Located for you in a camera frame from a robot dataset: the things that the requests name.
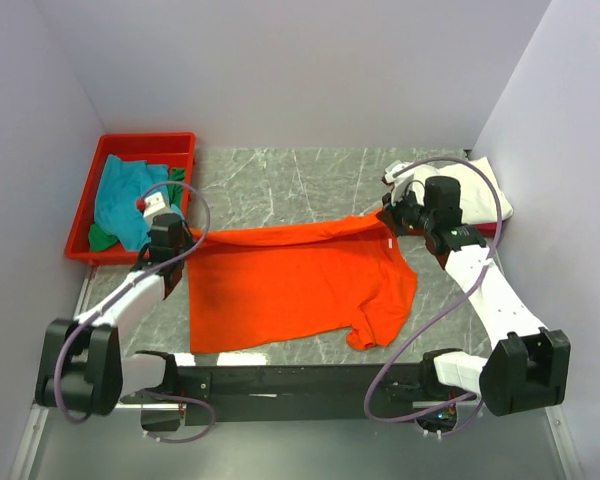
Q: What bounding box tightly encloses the aluminium rail frame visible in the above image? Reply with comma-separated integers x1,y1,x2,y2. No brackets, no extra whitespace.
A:
10,407,583,479

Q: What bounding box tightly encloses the orange t shirt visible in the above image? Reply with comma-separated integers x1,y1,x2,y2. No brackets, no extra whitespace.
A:
187,213,418,354

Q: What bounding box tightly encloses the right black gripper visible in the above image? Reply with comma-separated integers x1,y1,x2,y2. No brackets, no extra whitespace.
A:
377,184,435,238

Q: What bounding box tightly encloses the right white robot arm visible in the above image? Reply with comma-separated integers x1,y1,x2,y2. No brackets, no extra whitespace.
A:
383,173,571,416

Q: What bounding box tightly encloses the folded red t shirt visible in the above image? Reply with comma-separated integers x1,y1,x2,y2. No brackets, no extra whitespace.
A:
477,223,498,238

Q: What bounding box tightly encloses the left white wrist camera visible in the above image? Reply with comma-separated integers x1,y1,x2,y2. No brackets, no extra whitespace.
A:
136,191,172,227

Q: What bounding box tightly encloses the blue t shirt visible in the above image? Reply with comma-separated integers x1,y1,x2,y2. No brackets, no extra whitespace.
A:
94,153,186,252

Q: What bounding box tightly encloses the red plastic bin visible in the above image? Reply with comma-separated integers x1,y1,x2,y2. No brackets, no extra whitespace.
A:
64,132,196,266

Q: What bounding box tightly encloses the black mounting base bar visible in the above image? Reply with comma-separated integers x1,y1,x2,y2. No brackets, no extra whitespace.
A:
150,363,465,426

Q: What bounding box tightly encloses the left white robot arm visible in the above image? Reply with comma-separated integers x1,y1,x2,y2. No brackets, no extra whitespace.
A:
34,213,198,423

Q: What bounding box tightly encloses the green t shirt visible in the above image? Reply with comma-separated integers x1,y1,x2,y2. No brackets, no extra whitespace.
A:
87,167,189,254

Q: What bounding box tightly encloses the folded white t shirt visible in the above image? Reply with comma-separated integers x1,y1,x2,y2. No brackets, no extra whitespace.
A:
407,157,514,225

